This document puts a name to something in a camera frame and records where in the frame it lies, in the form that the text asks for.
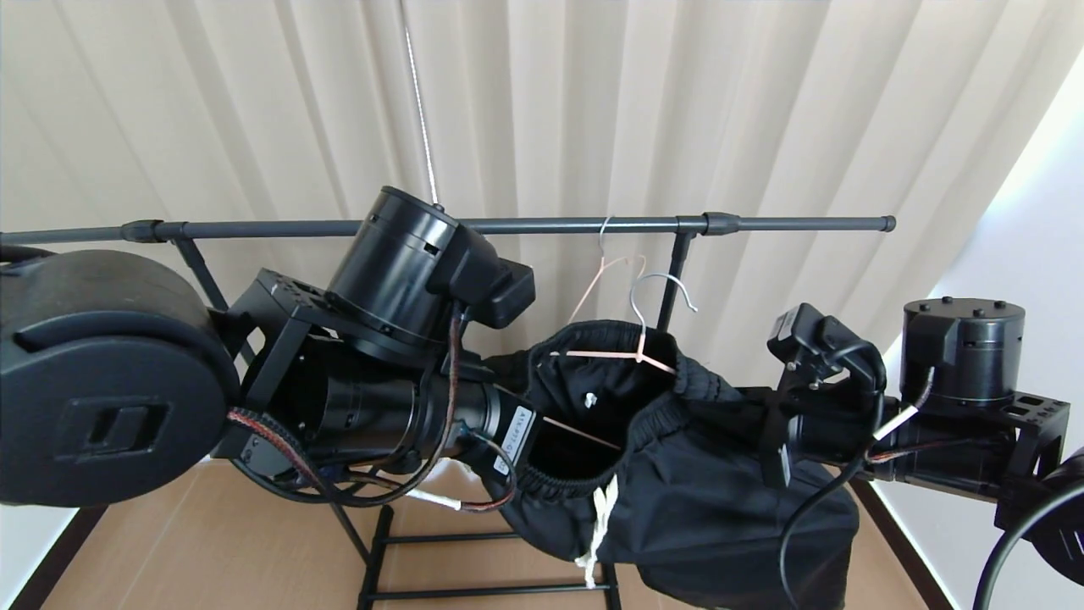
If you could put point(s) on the black shorts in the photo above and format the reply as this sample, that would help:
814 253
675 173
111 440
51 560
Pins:
720 525

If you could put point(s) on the beige curtain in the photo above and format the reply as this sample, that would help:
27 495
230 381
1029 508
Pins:
677 102

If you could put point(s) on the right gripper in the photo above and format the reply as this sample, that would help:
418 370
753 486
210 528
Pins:
931 453

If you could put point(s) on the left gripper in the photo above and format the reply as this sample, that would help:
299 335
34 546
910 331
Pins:
398 415

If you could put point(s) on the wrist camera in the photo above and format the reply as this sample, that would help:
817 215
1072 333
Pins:
500 288
813 339

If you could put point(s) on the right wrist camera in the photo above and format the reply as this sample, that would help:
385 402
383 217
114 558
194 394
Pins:
813 339

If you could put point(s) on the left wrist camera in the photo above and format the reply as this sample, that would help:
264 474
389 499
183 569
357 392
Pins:
500 288

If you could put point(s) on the pink clothes hanger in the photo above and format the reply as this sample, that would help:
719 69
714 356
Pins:
593 354
586 292

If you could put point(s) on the black clothes rack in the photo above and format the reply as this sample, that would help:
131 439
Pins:
762 224

